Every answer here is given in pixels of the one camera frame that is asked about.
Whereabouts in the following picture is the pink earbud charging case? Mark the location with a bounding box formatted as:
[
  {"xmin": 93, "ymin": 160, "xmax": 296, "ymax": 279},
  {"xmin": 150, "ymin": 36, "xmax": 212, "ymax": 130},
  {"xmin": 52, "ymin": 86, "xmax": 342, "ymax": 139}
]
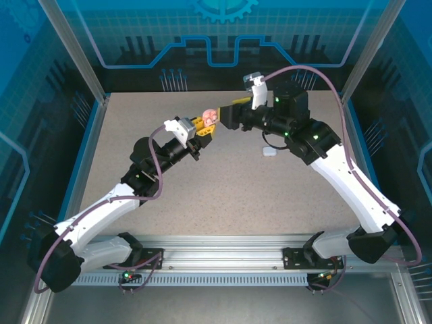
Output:
[{"xmin": 201, "ymin": 108, "xmax": 220, "ymax": 126}]

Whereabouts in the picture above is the black base plate left arm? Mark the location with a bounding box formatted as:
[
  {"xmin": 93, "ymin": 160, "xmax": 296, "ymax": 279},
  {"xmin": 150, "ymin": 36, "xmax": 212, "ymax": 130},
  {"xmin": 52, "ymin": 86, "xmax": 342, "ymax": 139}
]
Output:
[{"xmin": 103, "ymin": 248, "xmax": 165, "ymax": 270}]

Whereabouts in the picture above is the black base plate right arm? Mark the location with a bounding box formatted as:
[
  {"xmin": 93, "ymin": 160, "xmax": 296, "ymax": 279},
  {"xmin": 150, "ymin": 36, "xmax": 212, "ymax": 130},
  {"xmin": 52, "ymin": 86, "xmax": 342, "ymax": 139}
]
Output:
[{"xmin": 282, "ymin": 246, "xmax": 344, "ymax": 270}]

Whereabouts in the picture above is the small connector board with LED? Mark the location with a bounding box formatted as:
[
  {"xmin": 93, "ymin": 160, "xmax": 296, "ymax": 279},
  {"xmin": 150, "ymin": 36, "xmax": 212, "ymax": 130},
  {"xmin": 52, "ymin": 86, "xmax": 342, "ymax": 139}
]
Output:
[
  {"xmin": 308, "ymin": 269, "xmax": 338, "ymax": 288},
  {"xmin": 117, "ymin": 266, "xmax": 141, "ymax": 284}
]

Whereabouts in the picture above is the metal front tray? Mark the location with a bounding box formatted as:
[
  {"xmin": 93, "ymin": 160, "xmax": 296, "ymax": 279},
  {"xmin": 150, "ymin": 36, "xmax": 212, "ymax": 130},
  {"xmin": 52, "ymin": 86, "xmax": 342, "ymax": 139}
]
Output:
[{"xmin": 18, "ymin": 261, "xmax": 419, "ymax": 324}]

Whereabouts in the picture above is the thin black cable right gripper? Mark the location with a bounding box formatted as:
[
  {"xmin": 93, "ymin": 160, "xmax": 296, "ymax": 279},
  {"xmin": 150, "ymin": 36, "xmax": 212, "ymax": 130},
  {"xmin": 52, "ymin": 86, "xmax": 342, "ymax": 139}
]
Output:
[{"xmin": 261, "ymin": 131, "xmax": 288, "ymax": 149}]

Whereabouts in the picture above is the aluminium side frame rail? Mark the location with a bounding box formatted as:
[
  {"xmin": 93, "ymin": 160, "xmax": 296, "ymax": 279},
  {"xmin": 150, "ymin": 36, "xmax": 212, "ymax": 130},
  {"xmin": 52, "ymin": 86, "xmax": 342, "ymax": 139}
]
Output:
[
  {"xmin": 55, "ymin": 96, "xmax": 111, "ymax": 246},
  {"xmin": 337, "ymin": 92, "xmax": 387, "ymax": 209}
]

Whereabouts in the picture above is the aluminium frame post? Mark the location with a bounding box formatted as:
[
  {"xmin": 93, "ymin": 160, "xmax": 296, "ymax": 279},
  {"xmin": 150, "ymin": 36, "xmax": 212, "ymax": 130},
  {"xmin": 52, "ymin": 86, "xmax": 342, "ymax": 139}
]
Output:
[
  {"xmin": 36, "ymin": 0, "xmax": 111, "ymax": 104},
  {"xmin": 339, "ymin": 0, "xmax": 409, "ymax": 104}
]

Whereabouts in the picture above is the aluminium mounting rail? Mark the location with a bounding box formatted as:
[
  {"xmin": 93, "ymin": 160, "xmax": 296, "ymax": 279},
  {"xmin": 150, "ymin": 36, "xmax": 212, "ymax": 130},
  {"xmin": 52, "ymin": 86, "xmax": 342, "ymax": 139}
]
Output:
[{"xmin": 45, "ymin": 235, "xmax": 406, "ymax": 271}]

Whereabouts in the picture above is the slotted grey cable duct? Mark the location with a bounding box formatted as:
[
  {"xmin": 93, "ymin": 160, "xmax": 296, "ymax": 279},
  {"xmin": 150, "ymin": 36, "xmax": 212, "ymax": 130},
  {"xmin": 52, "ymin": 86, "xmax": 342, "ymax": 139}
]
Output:
[{"xmin": 72, "ymin": 273, "xmax": 310, "ymax": 287}]

